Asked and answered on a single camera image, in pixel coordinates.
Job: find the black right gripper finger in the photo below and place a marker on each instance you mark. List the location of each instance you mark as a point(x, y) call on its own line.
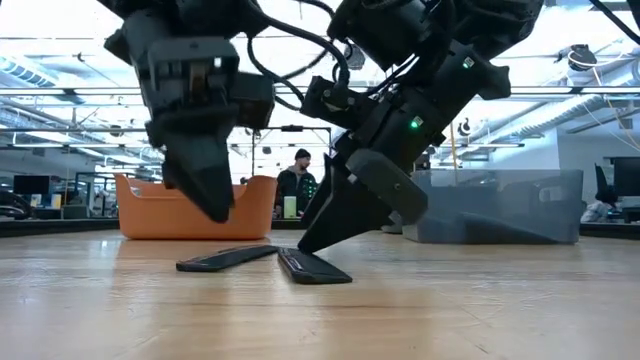
point(390, 187)
point(340, 220)

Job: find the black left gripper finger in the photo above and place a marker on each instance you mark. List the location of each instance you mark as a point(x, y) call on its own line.
point(200, 170)

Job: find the orange plastic bin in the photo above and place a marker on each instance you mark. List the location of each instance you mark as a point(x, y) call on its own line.
point(140, 215)

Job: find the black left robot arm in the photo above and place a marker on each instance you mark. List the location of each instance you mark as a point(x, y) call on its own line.
point(200, 15)

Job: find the black monitor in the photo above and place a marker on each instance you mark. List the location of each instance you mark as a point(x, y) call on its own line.
point(627, 177)
point(31, 184)

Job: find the white cup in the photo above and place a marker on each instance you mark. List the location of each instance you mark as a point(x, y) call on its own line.
point(290, 207)

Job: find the black station frame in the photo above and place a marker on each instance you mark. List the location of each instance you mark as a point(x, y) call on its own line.
point(253, 155)

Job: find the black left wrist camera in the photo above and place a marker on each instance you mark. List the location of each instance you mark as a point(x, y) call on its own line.
point(252, 100)

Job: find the person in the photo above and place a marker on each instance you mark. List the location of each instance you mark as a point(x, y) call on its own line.
point(295, 185)
point(597, 210)

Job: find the grey translucent plastic bin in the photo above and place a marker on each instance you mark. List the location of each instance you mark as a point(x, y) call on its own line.
point(500, 200)

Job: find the black table edge frame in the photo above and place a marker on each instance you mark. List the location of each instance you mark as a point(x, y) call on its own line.
point(50, 226)

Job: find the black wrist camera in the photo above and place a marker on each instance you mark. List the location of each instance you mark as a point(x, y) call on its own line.
point(252, 100)
point(335, 102)

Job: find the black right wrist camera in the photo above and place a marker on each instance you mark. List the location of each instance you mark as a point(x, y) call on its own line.
point(335, 102)

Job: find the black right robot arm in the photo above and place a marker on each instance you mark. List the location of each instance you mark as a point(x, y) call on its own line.
point(435, 25)

